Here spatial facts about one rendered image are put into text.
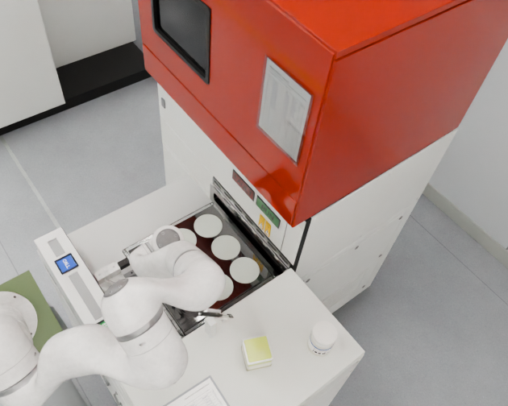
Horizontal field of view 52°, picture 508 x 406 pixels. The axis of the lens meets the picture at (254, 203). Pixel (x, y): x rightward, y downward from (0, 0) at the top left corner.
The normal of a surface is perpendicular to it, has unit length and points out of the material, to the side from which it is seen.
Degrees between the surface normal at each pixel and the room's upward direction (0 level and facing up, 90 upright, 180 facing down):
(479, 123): 90
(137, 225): 0
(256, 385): 0
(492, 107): 90
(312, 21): 0
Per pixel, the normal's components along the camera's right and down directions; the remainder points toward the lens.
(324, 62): -0.79, 0.44
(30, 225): 0.08, -0.60
